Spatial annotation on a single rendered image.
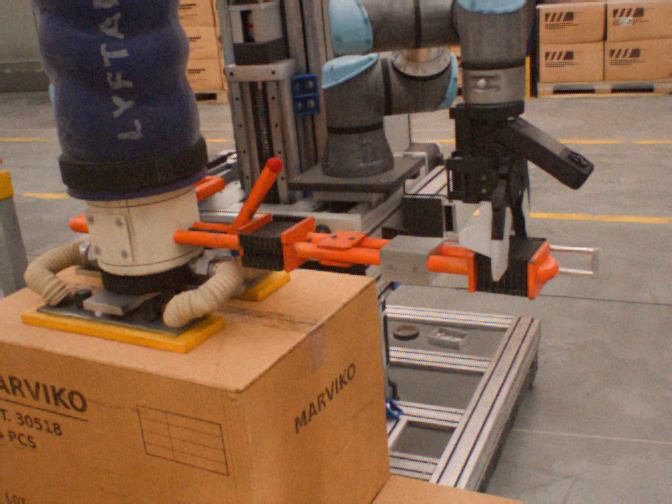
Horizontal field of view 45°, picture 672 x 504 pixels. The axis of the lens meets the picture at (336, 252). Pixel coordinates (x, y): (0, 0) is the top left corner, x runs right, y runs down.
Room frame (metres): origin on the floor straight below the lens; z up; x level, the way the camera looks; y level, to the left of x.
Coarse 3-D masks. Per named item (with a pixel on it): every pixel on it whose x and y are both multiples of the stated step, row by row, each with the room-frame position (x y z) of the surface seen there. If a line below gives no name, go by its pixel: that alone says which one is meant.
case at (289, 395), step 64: (0, 320) 1.25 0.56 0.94; (256, 320) 1.15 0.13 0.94; (320, 320) 1.13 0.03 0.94; (0, 384) 1.18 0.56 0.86; (64, 384) 1.11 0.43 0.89; (128, 384) 1.04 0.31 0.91; (192, 384) 0.98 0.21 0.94; (256, 384) 0.97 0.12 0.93; (320, 384) 1.10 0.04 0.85; (0, 448) 1.21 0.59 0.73; (64, 448) 1.12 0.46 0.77; (128, 448) 1.05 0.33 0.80; (192, 448) 0.99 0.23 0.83; (256, 448) 0.95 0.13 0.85; (320, 448) 1.09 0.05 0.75; (384, 448) 1.27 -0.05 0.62
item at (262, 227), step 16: (256, 224) 1.16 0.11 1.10; (272, 224) 1.17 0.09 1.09; (288, 224) 1.16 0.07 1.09; (304, 224) 1.13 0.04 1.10; (240, 240) 1.11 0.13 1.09; (256, 240) 1.10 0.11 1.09; (272, 240) 1.08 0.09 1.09; (288, 240) 1.09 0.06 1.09; (304, 240) 1.12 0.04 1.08; (240, 256) 1.12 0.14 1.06; (256, 256) 1.10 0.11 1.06; (272, 256) 1.09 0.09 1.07; (288, 256) 1.08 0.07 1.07; (288, 272) 1.08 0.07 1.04
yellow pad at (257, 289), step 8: (224, 256) 1.32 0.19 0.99; (272, 272) 1.30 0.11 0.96; (280, 272) 1.30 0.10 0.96; (248, 280) 1.26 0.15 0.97; (256, 280) 1.26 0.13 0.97; (264, 280) 1.27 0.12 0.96; (272, 280) 1.27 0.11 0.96; (280, 280) 1.27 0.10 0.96; (288, 280) 1.30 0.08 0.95; (248, 288) 1.24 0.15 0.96; (256, 288) 1.24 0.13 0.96; (264, 288) 1.24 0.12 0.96; (272, 288) 1.25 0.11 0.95; (240, 296) 1.24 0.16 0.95; (248, 296) 1.23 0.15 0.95; (256, 296) 1.22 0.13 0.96; (264, 296) 1.23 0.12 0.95
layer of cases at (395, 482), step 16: (400, 480) 1.27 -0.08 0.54; (416, 480) 1.27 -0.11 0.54; (384, 496) 1.23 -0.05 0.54; (400, 496) 1.23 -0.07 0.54; (416, 496) 1.22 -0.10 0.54; (432, 496) 1.22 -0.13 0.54; (448, 496) 1.21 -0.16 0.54; (464, 496) 1.21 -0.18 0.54; (480, 496) 1.20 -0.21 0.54; (496, 496) 1.20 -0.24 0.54
